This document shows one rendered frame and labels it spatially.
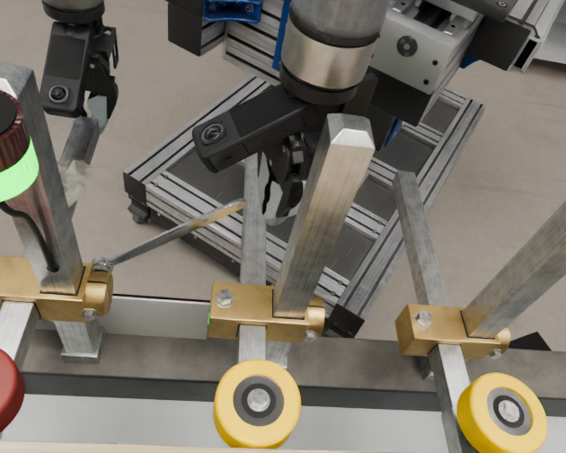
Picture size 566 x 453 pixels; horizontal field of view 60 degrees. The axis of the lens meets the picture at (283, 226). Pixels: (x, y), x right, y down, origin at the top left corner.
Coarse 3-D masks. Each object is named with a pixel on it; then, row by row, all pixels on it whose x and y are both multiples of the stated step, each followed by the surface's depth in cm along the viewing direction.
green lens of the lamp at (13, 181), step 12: (24, 156) 32; (36, 156) 34; (12, 168) 31; (24, 168) 32; (36, 168) 33; (0, 180) 31; (12, 180) 31; (24, 180) 32; (0, 192) 31; (12, 192) 32
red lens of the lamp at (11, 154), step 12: (12, 96) 31; (24, 120) 31; (12, 132) 29; (24, 132) 31; (0, 144) 29; (12, 144) 30; (24, 144) 31; (0, 156) 30; (12, 156) 30; (0, 168) 30
